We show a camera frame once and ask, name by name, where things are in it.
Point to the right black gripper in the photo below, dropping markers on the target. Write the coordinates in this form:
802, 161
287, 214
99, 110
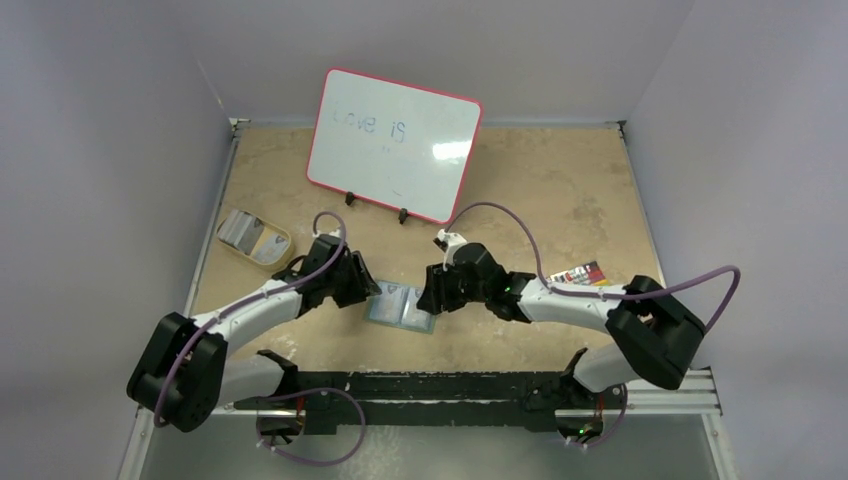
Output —
436, 288

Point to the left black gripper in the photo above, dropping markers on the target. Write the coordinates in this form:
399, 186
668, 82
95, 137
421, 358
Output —
361, 286

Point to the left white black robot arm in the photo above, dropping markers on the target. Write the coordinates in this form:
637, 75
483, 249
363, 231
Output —
180, 374

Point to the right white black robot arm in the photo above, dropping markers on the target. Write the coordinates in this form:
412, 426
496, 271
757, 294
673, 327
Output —
654, 337

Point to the loose VIP card in tray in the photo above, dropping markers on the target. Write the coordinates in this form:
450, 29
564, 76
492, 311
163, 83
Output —
272, 250

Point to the stack of credit cards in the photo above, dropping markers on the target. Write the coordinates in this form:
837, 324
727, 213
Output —
240, 230

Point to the colourful marker pack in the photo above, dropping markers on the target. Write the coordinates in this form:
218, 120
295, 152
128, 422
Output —
586, 274

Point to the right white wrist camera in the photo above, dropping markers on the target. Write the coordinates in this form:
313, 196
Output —
449, 243

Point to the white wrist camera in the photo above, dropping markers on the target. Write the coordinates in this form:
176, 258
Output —
328, 233
449, 243

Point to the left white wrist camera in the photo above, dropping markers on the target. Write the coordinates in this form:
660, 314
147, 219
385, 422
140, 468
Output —
328, 233

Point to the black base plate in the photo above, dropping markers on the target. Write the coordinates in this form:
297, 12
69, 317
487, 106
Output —
536, 401

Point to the white board with red frame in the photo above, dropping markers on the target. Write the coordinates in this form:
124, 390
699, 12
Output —
394, 144

